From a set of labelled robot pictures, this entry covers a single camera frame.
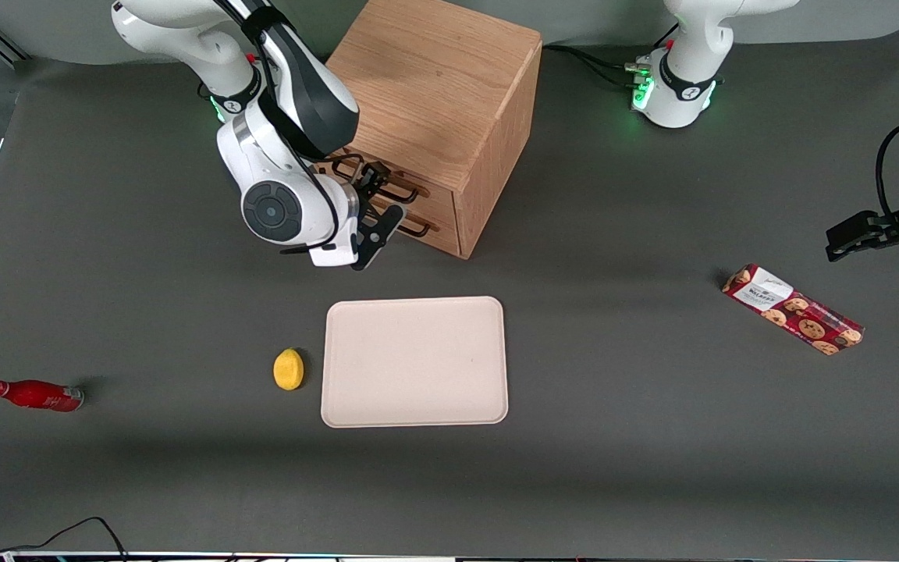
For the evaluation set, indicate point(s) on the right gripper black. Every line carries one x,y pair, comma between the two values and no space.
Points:
369,185

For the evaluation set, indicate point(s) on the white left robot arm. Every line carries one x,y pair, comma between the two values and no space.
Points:
687,70

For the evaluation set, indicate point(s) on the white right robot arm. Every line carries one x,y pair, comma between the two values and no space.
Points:
184,31

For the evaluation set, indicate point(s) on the wooden drawer cabinet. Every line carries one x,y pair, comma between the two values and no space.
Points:
434,78

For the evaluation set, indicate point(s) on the red cookie box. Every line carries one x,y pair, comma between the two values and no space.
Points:
793,309

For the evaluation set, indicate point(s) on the beige rectangular tray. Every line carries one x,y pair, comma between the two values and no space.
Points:
414,363

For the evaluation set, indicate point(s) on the yellow lemon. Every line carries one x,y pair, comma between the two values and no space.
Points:
288,370

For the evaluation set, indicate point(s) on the red drink bottle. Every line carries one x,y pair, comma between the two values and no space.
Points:
36,395

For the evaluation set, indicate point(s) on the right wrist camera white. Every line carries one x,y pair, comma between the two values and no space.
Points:
334,254

